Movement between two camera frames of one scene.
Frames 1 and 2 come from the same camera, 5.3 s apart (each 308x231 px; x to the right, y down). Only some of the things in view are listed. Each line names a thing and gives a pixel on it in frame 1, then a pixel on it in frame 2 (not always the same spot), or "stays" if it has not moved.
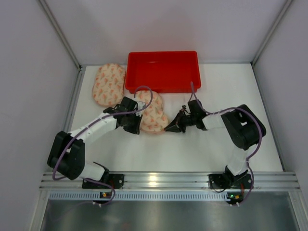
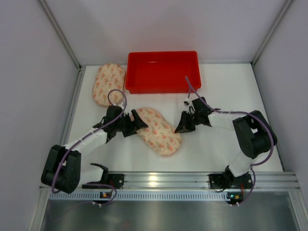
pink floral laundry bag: x=154 y=118 to x=160 y=135
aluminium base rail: x=168 y=186 stays
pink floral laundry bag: x=109 y=84 stays
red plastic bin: x=165 y=72 stays
